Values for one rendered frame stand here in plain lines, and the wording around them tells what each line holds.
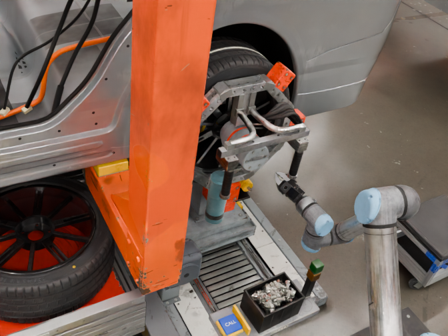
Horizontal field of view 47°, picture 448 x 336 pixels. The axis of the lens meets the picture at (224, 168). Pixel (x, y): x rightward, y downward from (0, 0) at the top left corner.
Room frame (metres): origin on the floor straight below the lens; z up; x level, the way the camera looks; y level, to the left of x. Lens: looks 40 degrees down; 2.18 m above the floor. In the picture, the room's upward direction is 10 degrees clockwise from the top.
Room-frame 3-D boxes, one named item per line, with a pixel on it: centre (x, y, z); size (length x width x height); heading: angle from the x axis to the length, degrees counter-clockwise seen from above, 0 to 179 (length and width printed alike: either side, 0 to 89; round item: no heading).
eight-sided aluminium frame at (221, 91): (1.80, -0.02, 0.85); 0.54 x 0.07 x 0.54; 126
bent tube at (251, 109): (1.76, -0.17, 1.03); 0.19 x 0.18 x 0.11; 36
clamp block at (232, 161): (1.54, -0.01, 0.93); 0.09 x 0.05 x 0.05; 36
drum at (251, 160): (1.74, -0.06, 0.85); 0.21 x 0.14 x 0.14; 36
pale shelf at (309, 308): (1.21, -0.27, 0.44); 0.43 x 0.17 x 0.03; 126
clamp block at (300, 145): (1.74, -0.28, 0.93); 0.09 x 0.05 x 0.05; 36
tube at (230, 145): (1.65, -0.01, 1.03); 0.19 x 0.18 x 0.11; 36
